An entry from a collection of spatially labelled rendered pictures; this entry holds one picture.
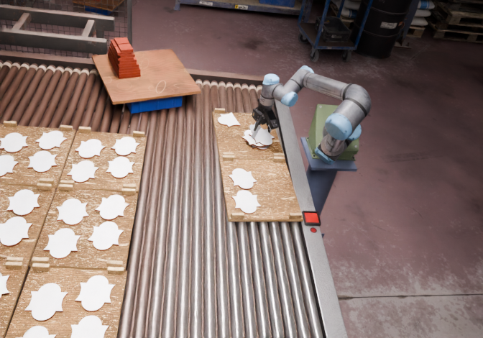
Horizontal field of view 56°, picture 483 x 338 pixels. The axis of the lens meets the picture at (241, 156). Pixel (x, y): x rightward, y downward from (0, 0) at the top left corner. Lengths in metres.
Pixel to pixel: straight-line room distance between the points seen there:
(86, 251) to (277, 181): 0.95
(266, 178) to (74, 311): 1.06
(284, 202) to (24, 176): 1.18
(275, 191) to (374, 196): 1.76
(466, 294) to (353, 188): 1.11
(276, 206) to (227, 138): 0.53
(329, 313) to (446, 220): 2.27
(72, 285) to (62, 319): 0.14
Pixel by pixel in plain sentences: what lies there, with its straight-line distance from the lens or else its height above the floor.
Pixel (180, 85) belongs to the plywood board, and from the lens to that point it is 2.63.
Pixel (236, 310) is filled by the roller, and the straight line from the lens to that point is 1.78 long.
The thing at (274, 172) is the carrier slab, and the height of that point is 0.94.
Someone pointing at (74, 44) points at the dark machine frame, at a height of 0.99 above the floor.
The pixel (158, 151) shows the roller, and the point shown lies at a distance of 2.34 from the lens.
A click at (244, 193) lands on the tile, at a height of 0.94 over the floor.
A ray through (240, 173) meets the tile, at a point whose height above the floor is 0.94.
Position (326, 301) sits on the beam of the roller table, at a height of 0.91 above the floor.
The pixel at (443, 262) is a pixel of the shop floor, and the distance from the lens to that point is 3.64.
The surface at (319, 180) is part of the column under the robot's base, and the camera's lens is 2.66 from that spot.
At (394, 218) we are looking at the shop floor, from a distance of 3.75.
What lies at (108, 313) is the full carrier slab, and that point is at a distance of 1.74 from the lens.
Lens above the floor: 2.43
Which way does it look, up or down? 40 degrees down
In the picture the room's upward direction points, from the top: 11 degrees clockwise
